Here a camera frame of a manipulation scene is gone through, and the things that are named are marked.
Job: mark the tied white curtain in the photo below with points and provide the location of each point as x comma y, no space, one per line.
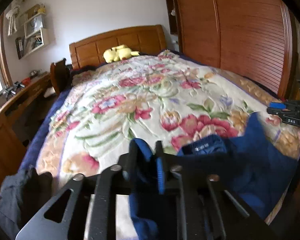
12,17

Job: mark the white wall shelf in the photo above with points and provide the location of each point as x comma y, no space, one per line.
46,40

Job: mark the cardboard box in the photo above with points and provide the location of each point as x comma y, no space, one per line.
33,10

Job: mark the wooden louvred wardrobe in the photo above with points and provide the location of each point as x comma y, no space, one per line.
240,30

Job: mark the floral blanket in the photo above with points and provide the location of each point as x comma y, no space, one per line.
140,100

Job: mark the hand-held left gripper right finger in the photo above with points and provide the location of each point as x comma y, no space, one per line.
160,175

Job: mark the small yellow toy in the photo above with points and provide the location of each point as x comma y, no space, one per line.
41,10

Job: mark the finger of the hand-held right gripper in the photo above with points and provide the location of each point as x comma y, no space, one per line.
277,104
277,111

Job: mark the black garment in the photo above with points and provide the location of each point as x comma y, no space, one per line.
15,197

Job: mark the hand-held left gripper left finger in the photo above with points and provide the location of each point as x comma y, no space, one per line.
133,160

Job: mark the wooden chair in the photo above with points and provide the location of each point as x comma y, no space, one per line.
60,77

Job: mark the wooden desk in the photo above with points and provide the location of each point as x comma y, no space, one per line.
5,135

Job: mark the dark blue bed sheet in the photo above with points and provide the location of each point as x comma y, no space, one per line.
47,127

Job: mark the red bowl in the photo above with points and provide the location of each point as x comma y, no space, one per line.
26,81

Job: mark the metal bowl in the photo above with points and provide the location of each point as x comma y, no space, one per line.
34,73

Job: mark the black devices on stand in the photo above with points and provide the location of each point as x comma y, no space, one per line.
13,88

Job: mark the wooden bed headboard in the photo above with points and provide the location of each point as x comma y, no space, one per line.
140,40

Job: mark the yellow plush toy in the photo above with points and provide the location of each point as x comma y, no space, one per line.
115,53

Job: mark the blue suit jacket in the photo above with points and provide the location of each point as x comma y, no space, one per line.
260,160

